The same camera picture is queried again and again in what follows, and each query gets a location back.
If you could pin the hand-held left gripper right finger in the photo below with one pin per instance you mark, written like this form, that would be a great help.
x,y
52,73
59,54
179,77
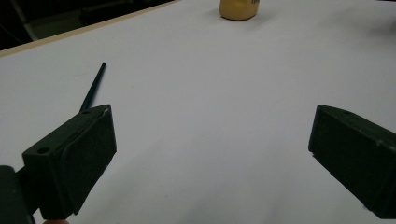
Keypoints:
x,y
358,155

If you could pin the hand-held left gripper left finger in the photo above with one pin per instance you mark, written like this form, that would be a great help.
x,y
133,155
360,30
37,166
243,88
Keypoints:
x,y
71,161

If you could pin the tan brush holder cup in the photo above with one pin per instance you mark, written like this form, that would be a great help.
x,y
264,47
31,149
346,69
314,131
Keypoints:
x,y
238,11

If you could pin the white table cover sheet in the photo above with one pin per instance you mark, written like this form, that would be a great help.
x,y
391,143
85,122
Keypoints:
x,y
202,109

